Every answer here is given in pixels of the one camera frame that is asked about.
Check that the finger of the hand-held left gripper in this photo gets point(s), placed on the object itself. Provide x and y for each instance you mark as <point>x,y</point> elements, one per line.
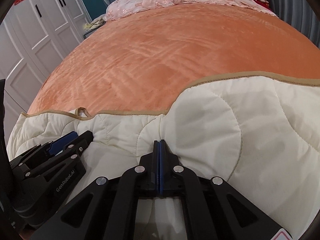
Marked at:
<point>75,152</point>
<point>63,141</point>

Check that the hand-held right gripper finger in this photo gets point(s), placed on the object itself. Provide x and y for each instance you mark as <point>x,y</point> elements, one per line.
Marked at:
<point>162,160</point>
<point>157,160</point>

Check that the cream quilted jacket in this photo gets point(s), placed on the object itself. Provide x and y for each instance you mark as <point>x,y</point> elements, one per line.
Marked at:
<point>250,142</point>

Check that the orange plush bed blanket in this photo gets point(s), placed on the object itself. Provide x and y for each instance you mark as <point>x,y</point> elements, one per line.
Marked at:
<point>162,55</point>

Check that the white panelled wardrobe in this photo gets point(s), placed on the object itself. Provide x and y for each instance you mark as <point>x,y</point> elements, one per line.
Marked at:
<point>32,37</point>

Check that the grey nightstand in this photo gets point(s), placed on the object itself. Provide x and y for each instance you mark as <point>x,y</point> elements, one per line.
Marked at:
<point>88,31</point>

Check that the cream cloth bundle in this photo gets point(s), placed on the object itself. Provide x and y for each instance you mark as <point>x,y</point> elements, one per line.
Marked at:
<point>96,22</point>

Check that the red paper cutout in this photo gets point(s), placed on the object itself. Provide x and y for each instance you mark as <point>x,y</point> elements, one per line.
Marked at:
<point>20,1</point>

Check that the grey curtain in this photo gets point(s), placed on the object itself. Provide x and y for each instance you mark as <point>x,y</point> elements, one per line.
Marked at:
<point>292,7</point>

